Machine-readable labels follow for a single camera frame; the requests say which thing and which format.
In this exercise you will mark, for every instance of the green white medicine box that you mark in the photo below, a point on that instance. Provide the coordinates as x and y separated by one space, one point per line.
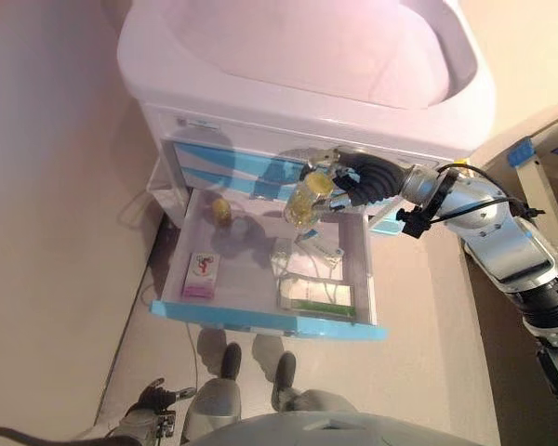
316 302

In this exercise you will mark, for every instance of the blue-front cart drawer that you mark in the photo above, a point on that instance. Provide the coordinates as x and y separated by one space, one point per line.
242 297

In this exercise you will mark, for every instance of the grey robot torso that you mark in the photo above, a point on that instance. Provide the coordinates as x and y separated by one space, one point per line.
307 432

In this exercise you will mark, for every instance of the cart label sticker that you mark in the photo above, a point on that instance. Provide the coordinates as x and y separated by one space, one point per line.
197 124

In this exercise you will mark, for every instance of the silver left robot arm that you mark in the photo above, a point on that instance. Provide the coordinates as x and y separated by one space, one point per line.
135 429

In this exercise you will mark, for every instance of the clear yellow pill bottle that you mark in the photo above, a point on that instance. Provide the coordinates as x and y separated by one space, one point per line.
221 211
307 197

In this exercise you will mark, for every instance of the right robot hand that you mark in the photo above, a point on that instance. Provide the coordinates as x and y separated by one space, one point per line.
376 179

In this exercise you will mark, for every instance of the silver left robot leg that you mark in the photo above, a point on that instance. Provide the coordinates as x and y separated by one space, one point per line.
214 404

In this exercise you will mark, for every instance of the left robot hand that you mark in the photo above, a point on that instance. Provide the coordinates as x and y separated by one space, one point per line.
151 404

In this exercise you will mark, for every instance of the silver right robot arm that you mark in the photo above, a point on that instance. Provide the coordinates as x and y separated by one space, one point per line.
507 241

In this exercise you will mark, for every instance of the white blue medical cart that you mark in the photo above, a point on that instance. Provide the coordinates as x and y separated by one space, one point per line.
283 60

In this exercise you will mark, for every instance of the blue tape piece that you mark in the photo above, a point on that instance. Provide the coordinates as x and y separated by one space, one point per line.
522 152

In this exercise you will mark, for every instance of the purple white medicine box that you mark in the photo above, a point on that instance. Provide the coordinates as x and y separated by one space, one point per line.
201 276

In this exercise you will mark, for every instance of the light blue side bin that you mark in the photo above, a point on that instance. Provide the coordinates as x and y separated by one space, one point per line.
388 225

